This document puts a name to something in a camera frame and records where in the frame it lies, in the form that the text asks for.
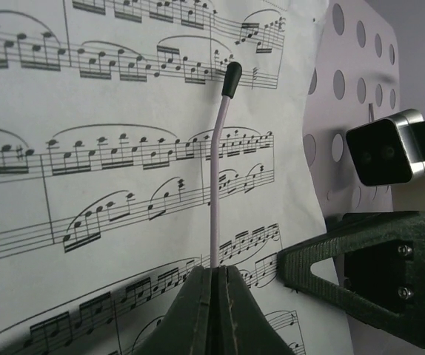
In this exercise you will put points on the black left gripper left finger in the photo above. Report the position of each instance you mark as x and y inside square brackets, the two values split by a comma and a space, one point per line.
[184, 328]

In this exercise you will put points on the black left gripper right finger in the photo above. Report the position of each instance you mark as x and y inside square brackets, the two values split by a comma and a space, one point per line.
[238, 324]

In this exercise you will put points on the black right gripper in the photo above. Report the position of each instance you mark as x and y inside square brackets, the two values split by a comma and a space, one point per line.
[370, 265]

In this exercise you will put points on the white tripod music stand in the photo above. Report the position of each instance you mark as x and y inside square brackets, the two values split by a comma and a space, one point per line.
[340, 72]

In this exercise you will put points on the white sheet music pages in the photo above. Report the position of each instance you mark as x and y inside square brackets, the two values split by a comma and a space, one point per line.
[116, 118]

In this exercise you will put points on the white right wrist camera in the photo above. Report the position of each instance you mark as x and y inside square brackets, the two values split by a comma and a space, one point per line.
[390, 150]

